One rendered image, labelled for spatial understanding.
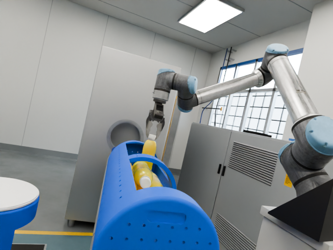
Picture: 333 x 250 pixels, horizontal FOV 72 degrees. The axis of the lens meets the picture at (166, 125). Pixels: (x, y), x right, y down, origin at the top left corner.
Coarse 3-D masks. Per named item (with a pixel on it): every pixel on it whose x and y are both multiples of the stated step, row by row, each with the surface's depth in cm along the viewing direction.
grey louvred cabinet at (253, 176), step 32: (192, 128) 370; (224, 128) 293; (192, 160) 349; (224, 160) 278; (256, 160) 230; (192, 192) 330; (224, 192) 265; (256, 192) 222; (288, 192) 191; (224, 224) 253; (256, 224) 214
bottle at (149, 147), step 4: (148, 140) 122; (152, 140) 123; (144, 144) 123; (148, 144) 121; (152, 144) 121; (144, 148) 122; (148, 148) 121; (152, 148) 121; (144, 152) 122; (148, 152) 121; (152, 152) 121; (148, 164) 121; (152, 164) 123
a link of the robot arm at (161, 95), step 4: (152, 92) 124; (156, 92) 122; (160, 92) 121; (164, 92) 121; (152, 96) 125; (156, 96) 122; (160, 96) 121; (164, 96) 122; (168, 96) 124; (164, 100) 124
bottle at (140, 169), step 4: (136, 164) 96; (140, 164) 94; (144, 164) 94; (132, 168) 98; (136, 168) 91; (140, 168) 88; (144, 168) 88; (148, 168) 91; (136, 172) 87; (140, 172) 85; (144, 172) 85; (148, 172) 86; (136, 176) 85; (140, 176) 84; (144, 176) 83; (148, 176) 85; (152, 176) 87; (136, 180) 85; (152, 180) 87
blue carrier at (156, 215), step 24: (120, 144) 128; (120, 168) 79; (120, 192) 57; (144, 192) 52; (168, 192) 52; (120, 216) 47; (144, 216) 48; (168, 216) 49; (192, 216) 50; (96, 240) 47; (120, 240) 47; (144, 240) 48; (168, 240) 49; (192, 240) 51; (216, 240) 52
